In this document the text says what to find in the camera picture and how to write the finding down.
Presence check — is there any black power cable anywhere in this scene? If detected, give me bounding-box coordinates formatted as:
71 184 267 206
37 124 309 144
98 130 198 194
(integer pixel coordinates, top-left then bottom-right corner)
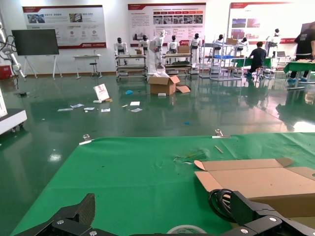
208 188 238 224

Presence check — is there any metal roller rack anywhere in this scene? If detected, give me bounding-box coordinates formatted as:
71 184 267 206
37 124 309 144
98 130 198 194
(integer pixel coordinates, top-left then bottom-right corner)
115 54 148 82
161 52 193 76

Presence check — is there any cardboard box with holed flap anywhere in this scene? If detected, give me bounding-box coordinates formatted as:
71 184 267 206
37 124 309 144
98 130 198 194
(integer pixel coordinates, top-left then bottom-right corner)
193 157 315 229

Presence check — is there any silver binder clip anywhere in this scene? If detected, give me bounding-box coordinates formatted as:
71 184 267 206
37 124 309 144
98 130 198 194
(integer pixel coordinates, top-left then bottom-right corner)
79 134 93 145
212 129 231 139

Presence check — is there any white machine base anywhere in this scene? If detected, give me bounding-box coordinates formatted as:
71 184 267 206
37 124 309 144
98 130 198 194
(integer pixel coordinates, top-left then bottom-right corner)
0 86 28 136

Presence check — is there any white tape roll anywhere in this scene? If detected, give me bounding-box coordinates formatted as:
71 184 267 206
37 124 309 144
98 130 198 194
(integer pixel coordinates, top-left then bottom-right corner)
166 224 208 236

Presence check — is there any white table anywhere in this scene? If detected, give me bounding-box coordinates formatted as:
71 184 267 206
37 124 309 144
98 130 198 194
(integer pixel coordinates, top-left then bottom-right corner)
73 54 103 80

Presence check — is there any flat cardboard piece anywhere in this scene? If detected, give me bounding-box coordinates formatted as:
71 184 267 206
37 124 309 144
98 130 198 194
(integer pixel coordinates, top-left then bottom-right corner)
175 84 191 94

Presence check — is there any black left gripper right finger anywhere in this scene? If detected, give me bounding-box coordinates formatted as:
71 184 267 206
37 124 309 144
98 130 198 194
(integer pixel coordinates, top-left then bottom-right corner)
221 191 315 236

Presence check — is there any black screen on stand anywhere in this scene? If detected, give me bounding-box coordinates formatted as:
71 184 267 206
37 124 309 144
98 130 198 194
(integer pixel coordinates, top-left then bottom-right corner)
11 29 63 80

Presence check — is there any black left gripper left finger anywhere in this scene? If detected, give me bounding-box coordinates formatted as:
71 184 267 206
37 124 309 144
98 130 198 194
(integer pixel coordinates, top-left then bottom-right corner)
14 193 106 236

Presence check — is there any large open cardboard carton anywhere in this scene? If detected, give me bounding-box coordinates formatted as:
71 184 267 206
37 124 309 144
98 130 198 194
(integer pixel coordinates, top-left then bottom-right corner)
147 75 181 96

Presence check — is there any white humanoid robot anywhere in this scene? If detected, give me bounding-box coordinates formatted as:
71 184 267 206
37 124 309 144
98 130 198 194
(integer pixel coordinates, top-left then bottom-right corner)
189 33 203 68
265 29 283 57
114 37 128 57
238 37 250 51
214 34 225 49
167 34 180 54
138 35 151 53

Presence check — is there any red white wall poster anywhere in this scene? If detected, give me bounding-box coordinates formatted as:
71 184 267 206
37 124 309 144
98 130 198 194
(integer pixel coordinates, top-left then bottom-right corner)
227 1 315 45
127 2 207 47
22 4 107 49

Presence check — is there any green tablecloth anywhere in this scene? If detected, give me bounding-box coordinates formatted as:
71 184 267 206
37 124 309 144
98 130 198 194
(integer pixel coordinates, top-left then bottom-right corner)
11 132 315 236

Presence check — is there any person in black t-shirt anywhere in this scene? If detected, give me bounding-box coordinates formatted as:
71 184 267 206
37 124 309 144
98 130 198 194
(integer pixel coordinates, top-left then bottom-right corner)
287 21 315 84

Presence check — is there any red box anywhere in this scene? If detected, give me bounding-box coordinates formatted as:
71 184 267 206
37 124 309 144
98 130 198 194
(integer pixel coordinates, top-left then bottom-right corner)
0 65 12 80

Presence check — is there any tall white wrapped robot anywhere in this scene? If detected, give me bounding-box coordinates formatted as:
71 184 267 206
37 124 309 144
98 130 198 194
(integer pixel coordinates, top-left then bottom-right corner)
147 29 167 76

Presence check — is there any seated person in dark clothes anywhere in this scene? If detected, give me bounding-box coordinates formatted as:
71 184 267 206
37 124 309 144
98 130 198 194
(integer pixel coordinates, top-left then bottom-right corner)
245 41 268 77

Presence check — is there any green covered work table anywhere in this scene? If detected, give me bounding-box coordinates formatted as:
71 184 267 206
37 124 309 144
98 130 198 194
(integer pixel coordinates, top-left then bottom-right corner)
231 57 272 74
283 60 315 91

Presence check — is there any black stool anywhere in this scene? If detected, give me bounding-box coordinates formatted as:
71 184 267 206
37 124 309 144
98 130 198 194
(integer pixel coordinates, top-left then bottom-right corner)
89 62 102 78

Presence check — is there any clear plastic wrapper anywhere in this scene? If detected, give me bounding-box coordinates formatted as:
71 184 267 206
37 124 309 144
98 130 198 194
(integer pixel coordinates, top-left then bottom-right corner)
173 148 210 165

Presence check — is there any grey metal shelf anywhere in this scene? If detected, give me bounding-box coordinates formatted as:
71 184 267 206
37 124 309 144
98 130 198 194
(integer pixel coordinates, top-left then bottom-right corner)
198 40 245 82

